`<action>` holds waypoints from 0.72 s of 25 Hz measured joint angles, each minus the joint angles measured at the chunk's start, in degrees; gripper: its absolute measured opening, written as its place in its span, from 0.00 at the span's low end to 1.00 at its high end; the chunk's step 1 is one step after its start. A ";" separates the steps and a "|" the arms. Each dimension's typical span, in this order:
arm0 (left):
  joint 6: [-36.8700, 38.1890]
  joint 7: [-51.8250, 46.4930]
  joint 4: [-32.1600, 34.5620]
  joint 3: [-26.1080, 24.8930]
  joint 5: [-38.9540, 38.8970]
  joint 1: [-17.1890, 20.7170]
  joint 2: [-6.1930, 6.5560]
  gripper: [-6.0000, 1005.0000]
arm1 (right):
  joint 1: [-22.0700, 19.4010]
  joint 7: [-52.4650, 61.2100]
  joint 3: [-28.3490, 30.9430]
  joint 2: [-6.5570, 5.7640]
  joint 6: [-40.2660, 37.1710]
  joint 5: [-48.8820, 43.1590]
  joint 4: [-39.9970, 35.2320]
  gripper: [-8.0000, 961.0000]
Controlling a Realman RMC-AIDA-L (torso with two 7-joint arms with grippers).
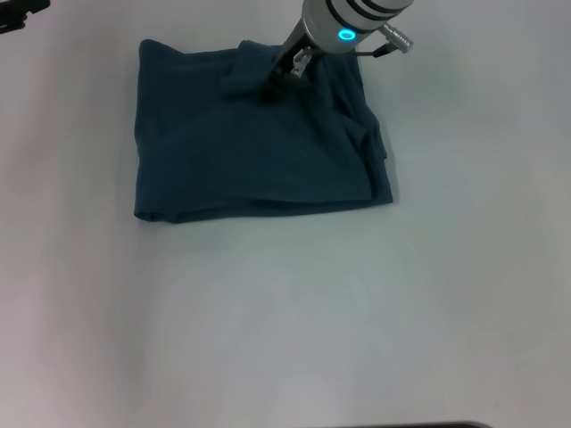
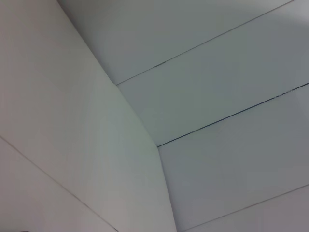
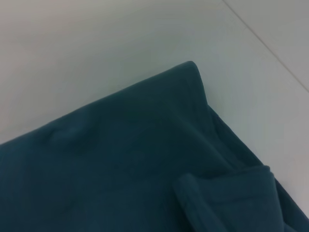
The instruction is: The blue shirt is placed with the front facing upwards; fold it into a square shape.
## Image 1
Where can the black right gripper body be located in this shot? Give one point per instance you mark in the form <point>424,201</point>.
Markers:
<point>287,58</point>

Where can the small silver metal fitting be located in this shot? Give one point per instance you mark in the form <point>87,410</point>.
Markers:
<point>301,62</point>

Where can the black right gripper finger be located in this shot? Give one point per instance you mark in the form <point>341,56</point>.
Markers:
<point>272,93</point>

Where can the teal blue printed t-shirt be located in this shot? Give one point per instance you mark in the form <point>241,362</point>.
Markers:
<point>267,147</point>

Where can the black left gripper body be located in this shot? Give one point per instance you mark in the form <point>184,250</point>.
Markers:
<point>20,13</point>

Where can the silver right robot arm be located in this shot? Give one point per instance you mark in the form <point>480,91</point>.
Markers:
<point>383,9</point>

